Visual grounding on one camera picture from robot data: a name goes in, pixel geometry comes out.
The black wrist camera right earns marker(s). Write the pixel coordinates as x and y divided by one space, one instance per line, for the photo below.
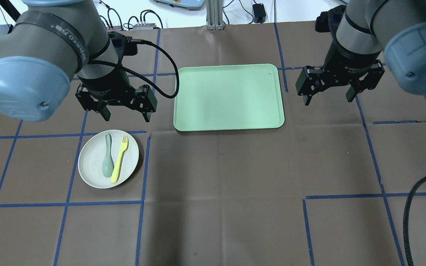
329 21

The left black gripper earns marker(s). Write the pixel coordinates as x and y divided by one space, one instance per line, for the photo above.
106 84

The aluminium profile post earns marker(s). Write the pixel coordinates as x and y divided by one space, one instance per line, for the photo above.
214 11

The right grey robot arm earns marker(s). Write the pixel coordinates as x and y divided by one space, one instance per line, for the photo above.
366 36

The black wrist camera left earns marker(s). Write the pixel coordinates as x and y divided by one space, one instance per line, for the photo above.
124 45

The black power adapter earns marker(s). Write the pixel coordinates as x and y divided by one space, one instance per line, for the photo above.
259 13

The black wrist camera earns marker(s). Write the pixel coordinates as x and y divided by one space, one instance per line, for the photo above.
124 45
329 21

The small grey connector box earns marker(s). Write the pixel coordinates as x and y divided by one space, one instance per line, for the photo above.
145 26

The yellow plastic fork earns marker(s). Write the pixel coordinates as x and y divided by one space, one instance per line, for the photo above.
117 167

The light green tray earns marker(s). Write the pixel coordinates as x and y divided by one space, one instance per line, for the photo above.
230 97

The white round plate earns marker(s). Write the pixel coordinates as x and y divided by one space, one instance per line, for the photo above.
92 155

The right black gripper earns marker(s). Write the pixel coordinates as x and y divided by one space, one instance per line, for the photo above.
350 58

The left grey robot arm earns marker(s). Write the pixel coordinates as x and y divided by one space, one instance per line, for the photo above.
55 40

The teal green spoon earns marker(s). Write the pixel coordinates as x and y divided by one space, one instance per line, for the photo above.
107 164

